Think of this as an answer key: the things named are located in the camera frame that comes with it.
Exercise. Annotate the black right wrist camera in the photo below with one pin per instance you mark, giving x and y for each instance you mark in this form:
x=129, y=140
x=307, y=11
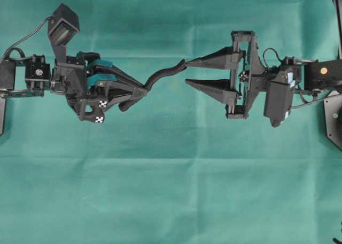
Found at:
x=279, y=97

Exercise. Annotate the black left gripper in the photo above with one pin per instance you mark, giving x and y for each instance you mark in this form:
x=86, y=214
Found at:
x=88, y=94

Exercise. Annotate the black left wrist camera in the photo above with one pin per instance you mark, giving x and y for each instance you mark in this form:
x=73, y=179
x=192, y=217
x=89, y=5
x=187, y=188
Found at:
x=63, y=25

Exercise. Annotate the green table cloth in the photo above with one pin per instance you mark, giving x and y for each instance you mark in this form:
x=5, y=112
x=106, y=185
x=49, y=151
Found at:
x=173, y=168

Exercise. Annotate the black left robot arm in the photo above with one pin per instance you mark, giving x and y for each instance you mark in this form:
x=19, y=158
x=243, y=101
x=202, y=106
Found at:
x=30, y=76

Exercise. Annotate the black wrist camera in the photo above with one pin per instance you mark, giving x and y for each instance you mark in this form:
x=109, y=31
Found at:
x=63, y=25
x=279, y=97

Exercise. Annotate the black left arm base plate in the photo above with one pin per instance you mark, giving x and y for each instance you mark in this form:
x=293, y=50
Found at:
x=3, y=110

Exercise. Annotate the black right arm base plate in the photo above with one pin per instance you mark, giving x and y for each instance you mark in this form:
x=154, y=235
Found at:
x=332, y=111

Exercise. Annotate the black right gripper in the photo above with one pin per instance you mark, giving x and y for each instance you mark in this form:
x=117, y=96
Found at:
x=253, y=78

